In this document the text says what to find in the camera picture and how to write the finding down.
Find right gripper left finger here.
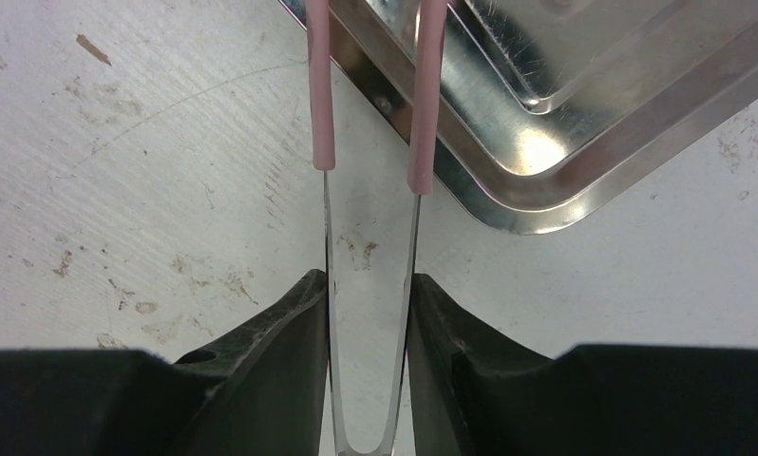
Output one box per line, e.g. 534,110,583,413
0,270,328,455

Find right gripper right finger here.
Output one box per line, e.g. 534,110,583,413
407,274,758,455

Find steel chocolate tray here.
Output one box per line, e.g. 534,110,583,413
276,0,758,236

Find pink cat paw tongs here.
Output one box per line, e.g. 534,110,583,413
306,1,447,455

